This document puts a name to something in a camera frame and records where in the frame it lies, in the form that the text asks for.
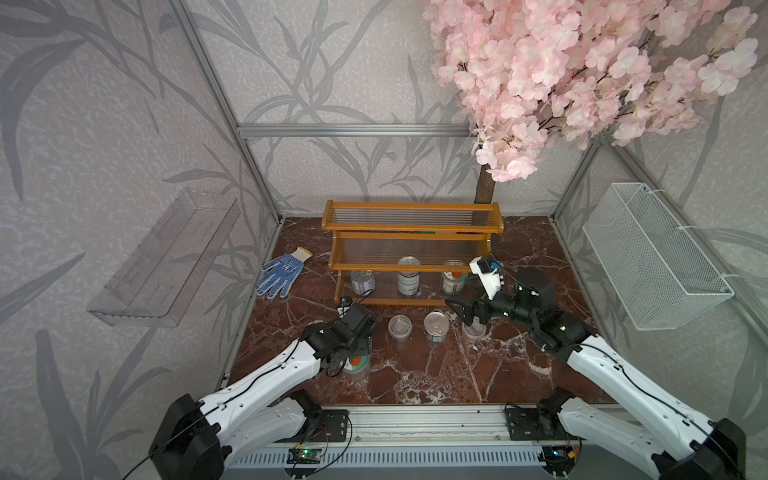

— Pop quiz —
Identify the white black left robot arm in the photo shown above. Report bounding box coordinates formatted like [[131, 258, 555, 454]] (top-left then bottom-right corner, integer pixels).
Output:
[[148, 303, 376, 479]]

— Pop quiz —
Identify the clear acrylic wall shelf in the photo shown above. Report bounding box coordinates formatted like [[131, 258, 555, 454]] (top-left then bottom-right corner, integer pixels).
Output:
[[87, 188, 241, 328]]

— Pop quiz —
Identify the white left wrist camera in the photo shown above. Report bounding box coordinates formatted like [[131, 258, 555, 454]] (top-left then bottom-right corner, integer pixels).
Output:
[[337, 296, 356, 317]]

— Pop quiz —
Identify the tin can purple label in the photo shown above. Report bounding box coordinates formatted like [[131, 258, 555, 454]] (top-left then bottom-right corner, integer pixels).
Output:
[[350, 270, 376, 297]]

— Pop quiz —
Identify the clear seed jar shelf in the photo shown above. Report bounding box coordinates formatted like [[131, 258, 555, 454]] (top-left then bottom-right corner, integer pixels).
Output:
[[462, 322, 486, 342]]

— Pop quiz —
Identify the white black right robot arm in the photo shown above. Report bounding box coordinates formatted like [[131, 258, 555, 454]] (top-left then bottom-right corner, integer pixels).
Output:
[[445, 257, 746, 479]]

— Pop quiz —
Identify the pink blossom tree crown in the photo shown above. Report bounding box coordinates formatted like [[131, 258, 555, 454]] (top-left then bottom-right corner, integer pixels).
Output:
[[423, 0, 759, 183]]

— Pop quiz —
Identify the green circuit board left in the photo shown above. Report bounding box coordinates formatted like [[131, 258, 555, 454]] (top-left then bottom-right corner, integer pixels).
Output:
[[286, 447, 324, 465]]

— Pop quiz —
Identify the orange wooden three-tier shelf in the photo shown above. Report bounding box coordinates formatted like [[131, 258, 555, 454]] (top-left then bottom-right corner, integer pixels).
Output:
[[322, 200, 504, 307]]

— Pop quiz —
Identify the clear seed jar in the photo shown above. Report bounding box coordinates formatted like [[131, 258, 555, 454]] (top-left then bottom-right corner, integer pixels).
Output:
[[388, 314, 413, 342]]

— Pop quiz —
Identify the jar with red green lid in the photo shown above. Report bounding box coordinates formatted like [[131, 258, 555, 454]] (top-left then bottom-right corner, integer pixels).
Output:
[[343, 351, 372, 376]]

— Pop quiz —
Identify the aluminium frame post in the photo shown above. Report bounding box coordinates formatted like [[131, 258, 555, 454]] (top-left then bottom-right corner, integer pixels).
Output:
[[168, 0, 283, 223], [550, 135, 603, 221]]

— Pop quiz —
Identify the aluminium frame post right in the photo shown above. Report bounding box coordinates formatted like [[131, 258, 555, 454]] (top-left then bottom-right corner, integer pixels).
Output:
[[550, 135, 603, 221]]

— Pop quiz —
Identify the silver tin can green label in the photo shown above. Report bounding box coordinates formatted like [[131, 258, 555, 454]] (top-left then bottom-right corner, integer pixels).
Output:
[[423, 311, 450, 343]]

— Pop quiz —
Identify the blue white work glove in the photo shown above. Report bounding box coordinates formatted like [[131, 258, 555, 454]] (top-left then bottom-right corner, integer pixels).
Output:
[[256, 247, 313, 300]]

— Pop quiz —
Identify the brown tree trunk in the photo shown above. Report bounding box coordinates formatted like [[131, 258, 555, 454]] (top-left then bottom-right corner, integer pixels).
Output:
[[474, 165, 496, 204]]

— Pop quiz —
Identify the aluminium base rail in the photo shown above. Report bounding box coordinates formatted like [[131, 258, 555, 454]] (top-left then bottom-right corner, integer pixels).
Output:
[[227, 403, 601, 448]]

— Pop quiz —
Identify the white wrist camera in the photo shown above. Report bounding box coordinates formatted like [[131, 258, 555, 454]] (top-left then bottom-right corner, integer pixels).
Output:
[[337, 296, 356, 317], [469, 254, 504, 300]]

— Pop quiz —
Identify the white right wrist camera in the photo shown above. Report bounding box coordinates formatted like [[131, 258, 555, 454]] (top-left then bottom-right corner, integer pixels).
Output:
[[469, 254, 504, 300]]

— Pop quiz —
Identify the aluminium frame post left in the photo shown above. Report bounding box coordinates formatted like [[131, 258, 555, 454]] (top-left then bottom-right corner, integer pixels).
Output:
[[168, 0, 283, 223]]

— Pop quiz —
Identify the circuit board right with wires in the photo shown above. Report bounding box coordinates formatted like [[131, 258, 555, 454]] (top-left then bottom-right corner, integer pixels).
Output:
[[538, 445, 581, 479]]

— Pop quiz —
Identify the aluminium horizontal back bar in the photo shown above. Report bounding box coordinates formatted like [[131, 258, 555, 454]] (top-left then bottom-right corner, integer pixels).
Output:
[[237, 124, 471, 139]]

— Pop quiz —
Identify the jar red green label bottom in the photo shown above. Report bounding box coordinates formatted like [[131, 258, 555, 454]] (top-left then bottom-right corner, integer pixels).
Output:
[[441, 260, 468, 296]]

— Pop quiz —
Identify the white wire mesh basket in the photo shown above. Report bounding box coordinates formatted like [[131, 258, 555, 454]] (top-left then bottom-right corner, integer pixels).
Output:
[[583, 182, 734, 331]]

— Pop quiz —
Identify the tall can green white label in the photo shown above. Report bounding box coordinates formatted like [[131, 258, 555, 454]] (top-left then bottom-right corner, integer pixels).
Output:
[[397, 256, 421, 297]]

